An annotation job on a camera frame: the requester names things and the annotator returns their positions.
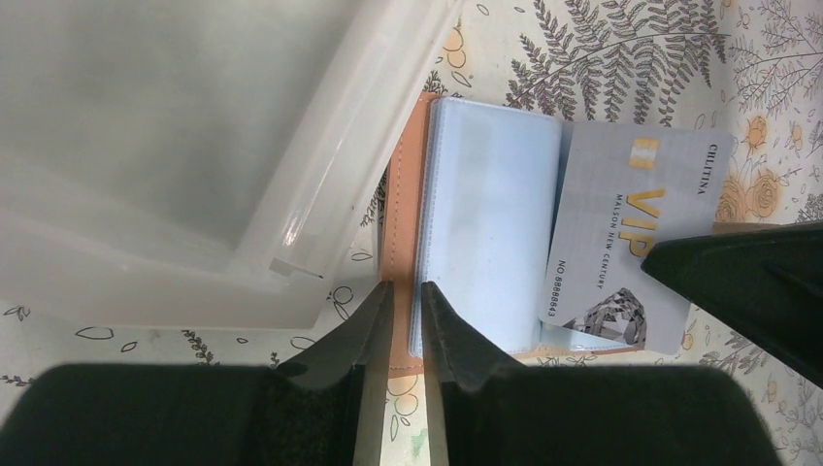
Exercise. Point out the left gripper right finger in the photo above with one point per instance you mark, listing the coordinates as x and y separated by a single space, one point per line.
486 408

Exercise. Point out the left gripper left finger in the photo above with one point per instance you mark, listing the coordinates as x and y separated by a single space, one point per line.
323 406

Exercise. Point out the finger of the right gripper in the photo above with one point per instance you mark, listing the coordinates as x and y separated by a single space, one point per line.
766 284

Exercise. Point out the silver VIP credit card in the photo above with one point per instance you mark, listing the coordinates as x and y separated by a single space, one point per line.
626 188

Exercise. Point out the tan leather card holder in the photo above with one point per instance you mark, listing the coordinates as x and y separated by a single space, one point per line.
472 194

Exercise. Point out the white plastic card box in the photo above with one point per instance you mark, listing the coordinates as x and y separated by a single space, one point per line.
198 163

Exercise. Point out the floral table mat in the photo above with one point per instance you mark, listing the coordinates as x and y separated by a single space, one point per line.
750 68

